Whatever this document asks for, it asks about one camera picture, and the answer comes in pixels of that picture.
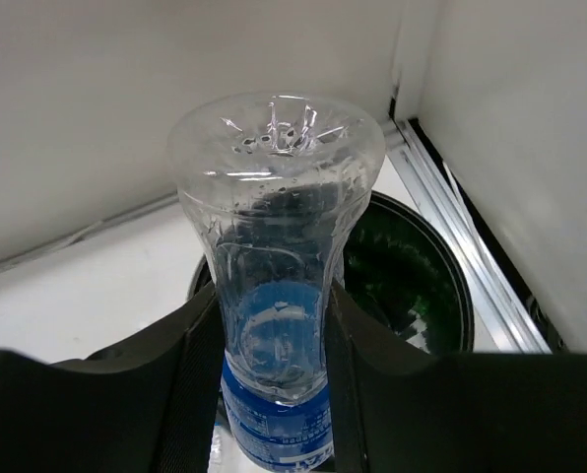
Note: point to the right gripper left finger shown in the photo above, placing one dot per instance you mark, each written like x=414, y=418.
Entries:
x=145, y=404

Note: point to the Pocari Sweat clear bottle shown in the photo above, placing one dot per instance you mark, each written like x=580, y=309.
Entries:
x=273, y=184

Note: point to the green plastic soda bottle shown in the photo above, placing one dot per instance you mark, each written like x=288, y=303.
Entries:
x=395, y=275

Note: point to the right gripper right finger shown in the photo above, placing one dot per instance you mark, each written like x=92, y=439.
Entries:
x=395, y=408

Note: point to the black plastic trash bin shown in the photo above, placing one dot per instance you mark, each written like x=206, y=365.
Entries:
x=275, y=254

